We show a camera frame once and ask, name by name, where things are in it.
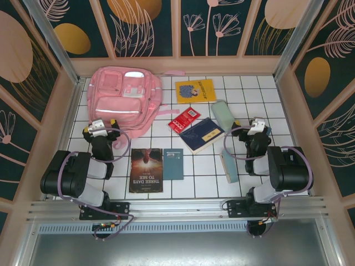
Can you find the mint green pencil case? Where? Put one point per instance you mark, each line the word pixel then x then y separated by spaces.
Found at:
pixel 222 115

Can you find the pink backpack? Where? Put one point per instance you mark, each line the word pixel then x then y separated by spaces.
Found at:
pixel 116 105

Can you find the light teal thick book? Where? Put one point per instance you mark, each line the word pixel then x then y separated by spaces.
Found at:
pixel 230 169

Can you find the navy blue book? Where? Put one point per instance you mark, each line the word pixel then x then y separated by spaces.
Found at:
pixel 199 135

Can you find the dark Three Days book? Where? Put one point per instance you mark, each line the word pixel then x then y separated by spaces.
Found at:
pixel 145 169

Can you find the red packet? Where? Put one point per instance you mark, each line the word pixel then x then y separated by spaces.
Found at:
pixel 184 119

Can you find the yellow cartoon book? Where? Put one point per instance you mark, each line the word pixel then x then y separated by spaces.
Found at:
pixel 195 91

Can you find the thin teal notebook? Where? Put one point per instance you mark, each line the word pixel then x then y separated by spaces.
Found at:
pixel 173 166

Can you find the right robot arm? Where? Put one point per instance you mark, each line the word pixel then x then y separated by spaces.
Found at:
pixel 291 171

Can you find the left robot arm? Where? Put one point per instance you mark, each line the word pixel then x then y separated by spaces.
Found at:
pixel 94 169

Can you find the small square teal notebook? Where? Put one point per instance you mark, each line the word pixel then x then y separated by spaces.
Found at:
pixel 268 130

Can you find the grey metal sheet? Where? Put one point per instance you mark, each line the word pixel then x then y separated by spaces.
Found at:
pixel 177 249

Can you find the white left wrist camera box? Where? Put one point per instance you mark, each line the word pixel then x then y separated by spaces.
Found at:
pixel 98 128

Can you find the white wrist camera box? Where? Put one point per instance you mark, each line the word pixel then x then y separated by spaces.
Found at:
pixel 256 126
pixel 98 128

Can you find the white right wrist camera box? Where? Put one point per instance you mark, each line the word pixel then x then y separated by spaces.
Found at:
pixel 256 126

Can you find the aluminium side rail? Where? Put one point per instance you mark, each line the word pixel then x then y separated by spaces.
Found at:
pixel 287 110
pixel 72 110

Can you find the aluminium frame post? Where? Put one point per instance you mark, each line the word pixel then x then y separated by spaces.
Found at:
pixel 55 44
pixel 301 38

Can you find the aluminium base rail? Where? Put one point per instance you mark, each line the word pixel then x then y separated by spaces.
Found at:
pixel 177 207

